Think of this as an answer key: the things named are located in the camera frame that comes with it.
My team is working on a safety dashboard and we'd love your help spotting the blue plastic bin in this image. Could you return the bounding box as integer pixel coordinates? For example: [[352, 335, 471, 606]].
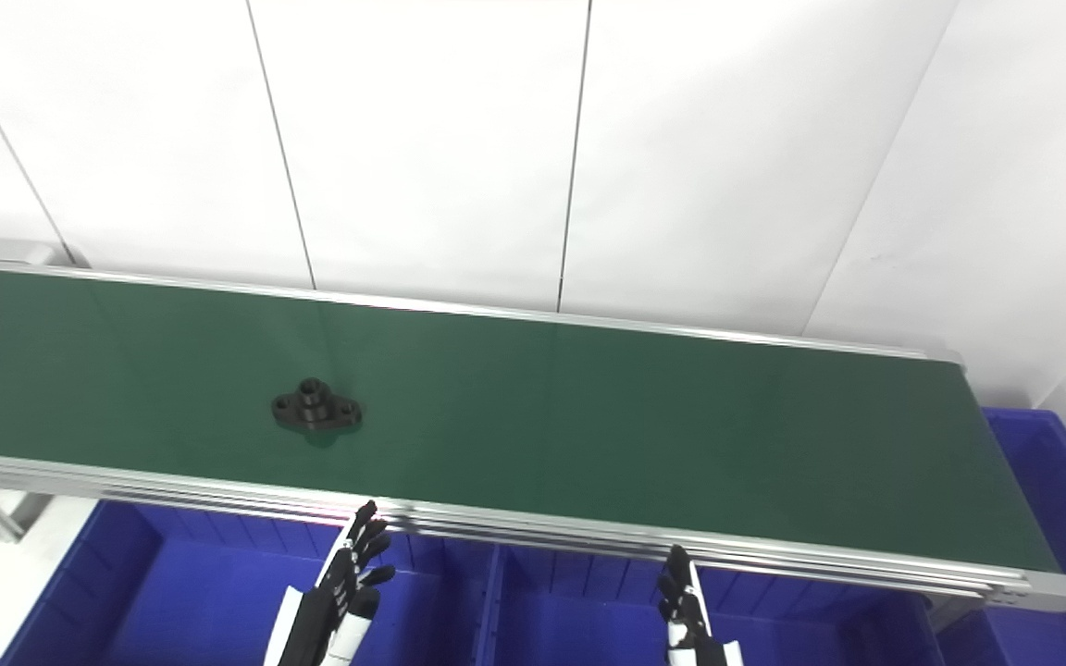
[[473, 544, 961, 666], [0, 499, 508, 666], [935, 407, 1066, 666]]

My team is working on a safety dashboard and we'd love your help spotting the green conveyor belt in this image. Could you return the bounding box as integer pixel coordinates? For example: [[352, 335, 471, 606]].
[[0, 236, 1066, 614], [0, 266, 1062, 575]]

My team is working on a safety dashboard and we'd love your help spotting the black flanged metal part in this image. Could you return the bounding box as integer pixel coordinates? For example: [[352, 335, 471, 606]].
[[271, 376, 365, 435]]

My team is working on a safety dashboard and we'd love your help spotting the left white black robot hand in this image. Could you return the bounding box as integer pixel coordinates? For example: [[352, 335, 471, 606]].
[[262, 499, 397, 666]]

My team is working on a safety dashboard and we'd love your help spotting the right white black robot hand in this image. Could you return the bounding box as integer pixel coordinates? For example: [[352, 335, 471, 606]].
[[657, 544, 746, 666]]

